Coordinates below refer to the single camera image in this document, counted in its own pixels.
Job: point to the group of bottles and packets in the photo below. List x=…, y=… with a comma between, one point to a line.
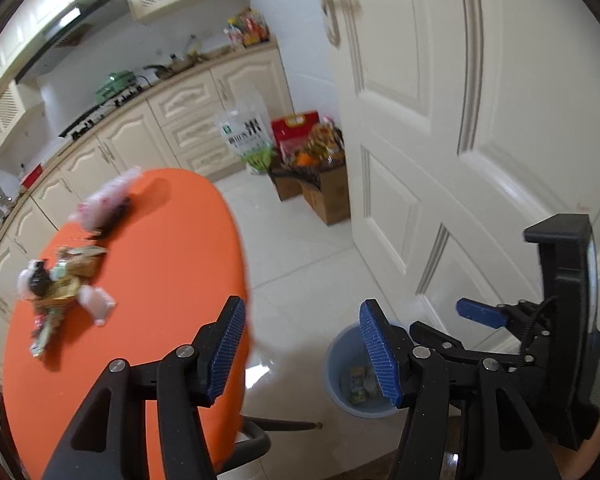
x=250, y=27

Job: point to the white green printed shopping bag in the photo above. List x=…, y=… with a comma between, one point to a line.
x=242, y=135

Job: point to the pile of snack wrappers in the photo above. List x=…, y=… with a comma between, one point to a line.
x=65, y=285

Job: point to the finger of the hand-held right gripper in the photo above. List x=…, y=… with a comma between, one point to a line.
x=442, y=342
x=480, y=312

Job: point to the dark frying pan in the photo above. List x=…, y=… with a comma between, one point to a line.
x=172, y=66

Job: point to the blue plastic waste bin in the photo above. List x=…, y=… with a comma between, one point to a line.
x=340, y=360

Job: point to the cream lower kitchen cabinets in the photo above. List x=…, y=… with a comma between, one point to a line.
x=130, y=135

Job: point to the dark brown wrapper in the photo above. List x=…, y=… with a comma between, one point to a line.
x=115, y=217

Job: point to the white tissue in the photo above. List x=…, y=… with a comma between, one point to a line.
x=97, y=305

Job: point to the red gift box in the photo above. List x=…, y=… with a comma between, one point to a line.
x=295, y=130

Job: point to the black metal chair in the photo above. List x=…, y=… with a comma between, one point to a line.
x=255, y=445

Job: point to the large brown cardboard box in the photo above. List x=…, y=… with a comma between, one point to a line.
x=330, y=195

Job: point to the steel range hood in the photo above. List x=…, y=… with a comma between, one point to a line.
x=65, y=30

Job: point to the clear glass bottle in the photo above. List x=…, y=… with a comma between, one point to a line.
x=193, y=46

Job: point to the white panelled door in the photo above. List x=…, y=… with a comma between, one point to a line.
x=430, y=110

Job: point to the black gas stove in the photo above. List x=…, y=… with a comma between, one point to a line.
x=95, y=115

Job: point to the orange round table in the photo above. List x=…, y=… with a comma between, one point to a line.
x=170, y=260

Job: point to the small brown cardboard box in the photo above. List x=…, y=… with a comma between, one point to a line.
x=285, y=187

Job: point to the clear pink printed plastic bag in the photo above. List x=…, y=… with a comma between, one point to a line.
x=105, y=200

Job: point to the person's right forearm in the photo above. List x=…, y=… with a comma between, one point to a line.
x=577, y=462

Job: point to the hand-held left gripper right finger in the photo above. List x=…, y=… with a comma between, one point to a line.
x=380, y=355

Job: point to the heap of wrappers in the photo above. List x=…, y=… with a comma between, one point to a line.
x=357, y=385

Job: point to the red box on counter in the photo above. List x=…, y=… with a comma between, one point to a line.
x=31, y=176

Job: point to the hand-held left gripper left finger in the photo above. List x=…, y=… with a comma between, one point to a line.
x=227, y=350

